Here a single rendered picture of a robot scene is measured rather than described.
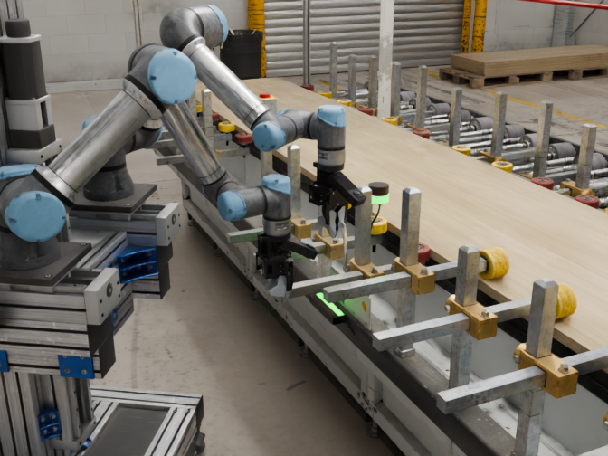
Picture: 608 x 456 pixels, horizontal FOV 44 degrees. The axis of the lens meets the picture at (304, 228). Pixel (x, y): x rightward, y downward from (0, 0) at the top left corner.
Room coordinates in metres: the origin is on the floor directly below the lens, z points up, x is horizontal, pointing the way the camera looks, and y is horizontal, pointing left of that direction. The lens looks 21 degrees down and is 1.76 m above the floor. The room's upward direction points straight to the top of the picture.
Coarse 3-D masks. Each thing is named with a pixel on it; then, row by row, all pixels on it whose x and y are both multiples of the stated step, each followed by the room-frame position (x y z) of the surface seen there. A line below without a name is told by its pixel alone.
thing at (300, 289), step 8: (424, 264) 2.04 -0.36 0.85; (352, 272) 1.97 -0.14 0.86; (360, 272) 1.97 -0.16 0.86; (392, 272) 2.00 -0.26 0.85; (312, 280) 1.92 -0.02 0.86; (320, 280) 1.92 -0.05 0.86; (328, 280) 1.92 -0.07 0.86; (336, 280) 1.93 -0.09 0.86; (344, 280) 1.94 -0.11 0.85; (352, 280) 1.95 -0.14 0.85; (296, 288) 1.88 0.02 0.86; (304, 288) 1.89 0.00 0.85; (312, 288) 1.90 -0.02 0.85; (320, 288) 1.91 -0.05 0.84; (296, 296) 1.88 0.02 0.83
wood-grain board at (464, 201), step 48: (288, 96) 4.35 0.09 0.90; (288, 144) 3.26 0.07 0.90; (384, 144) 3.25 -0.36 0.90; (432, 144) 3.25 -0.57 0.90; (432, 192) 2.58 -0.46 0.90; (480, 192) 2.57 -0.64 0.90; (528, 192) 2.57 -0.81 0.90; (432, 240) 2.12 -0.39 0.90; (480, 240) 2.11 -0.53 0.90; (528, 240) 2.11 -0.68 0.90; (576, 240) 2.11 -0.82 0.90; (480, 288) 1.82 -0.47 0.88; (528, 288) 1.78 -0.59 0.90; (576, 288) 1.78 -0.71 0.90; (576, 336) 1.53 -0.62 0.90
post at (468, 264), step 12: (468, 252) 1.54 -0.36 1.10; (468, 264) 1.54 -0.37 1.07; (456, 276) 1.57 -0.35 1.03; (468, 276) 1.54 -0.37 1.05; (456, 288) 1.57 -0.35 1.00; (468, 288) 1.54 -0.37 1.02; (456, 300) 1.57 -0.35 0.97; (468, 300) 1.55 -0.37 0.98; (456, 336) 1.56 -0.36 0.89; (468, 336) 1.55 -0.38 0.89; (456, 348) 1.55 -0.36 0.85; (468, 348) 1.55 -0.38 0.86; (456, 360) 1.55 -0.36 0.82; (468, 360) 1.55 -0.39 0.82; (456, 372) 1.55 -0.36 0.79; (468, 372) 1.55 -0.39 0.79; (456, 384) 1.54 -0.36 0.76; (468, 384) 1.55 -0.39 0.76
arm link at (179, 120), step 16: (128, 64) 1.77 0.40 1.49; (176, 112) 1.84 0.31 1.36; (176, 128) 1.84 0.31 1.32; (192, 128) 1.86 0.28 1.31; (176, 144) 1.87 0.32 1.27; (192, 144) 1.86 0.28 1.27; (208, 144) 1.89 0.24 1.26; (192, 160) 1.87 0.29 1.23; (208, 160) 1.87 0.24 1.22; (208, 176) 1.88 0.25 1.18; (224, 176) 1.90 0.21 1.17; (208, 192) 1.90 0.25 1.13
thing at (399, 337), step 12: (516, 300) 1.59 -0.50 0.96; (528, 300) 1.59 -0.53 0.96; (492, 312) 1.53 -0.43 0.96; (504, 312) 1.54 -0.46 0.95; (516, 312) 1.56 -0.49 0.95; (528, 312) 1.57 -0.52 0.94; (420, 324) 1.48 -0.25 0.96; (432, 324) 1.48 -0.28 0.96; (444, 324) 1.48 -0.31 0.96; (456, 324) 1.49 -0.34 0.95; (468, 324) 1.50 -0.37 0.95; (384, 336) 1.42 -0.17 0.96; (396, 336) 1.43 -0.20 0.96; (408, 336) 1.44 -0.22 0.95; (420, 336) 1.45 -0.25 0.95; (432, 336) 1.46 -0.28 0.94; (384, 348) 1.41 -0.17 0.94
